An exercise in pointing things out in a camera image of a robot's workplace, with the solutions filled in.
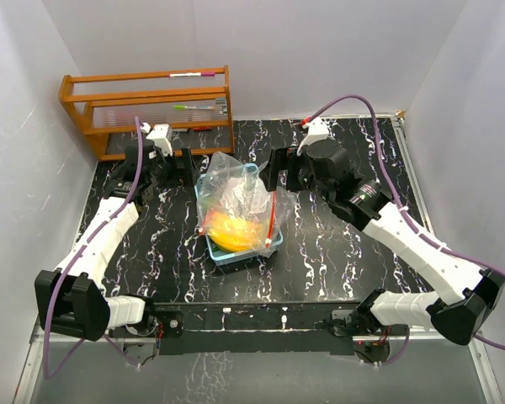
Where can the clear zip top bag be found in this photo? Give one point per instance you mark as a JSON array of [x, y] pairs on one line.
[[229, 189]]

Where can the pink white marker pen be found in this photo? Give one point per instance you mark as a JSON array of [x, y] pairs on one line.
[[191, 74]]

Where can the orange wooden shelf rack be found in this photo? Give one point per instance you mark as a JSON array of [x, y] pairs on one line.
[[102, 106]]

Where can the yellow banana bunch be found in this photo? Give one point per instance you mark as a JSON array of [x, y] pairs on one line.
[[234, 234]]

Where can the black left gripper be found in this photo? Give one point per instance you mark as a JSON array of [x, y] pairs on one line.
[[176, 172]]

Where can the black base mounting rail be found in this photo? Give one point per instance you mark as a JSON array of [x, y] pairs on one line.
[[274, 327]]

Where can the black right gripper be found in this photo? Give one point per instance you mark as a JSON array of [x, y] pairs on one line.
[[281, 159]]

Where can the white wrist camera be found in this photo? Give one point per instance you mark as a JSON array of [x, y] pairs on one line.
[[316, 130], [160, 136]]

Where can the small grey clip box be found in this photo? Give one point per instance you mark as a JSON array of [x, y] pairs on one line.
[[221, 105]]

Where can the light blue plastic basket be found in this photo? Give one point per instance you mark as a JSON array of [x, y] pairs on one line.
[[220, 257]]

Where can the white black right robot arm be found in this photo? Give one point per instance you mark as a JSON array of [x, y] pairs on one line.
[[463, 295]]

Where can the green white marker pen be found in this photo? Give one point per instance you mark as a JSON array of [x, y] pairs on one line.
[[193, 107]]

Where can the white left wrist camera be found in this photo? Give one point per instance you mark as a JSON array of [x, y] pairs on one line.
[[160, 136]]

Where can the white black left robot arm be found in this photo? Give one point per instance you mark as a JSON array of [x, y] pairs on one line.
[[70, 298]]

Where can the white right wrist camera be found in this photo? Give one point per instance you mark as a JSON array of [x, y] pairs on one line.
[[316, 130]]

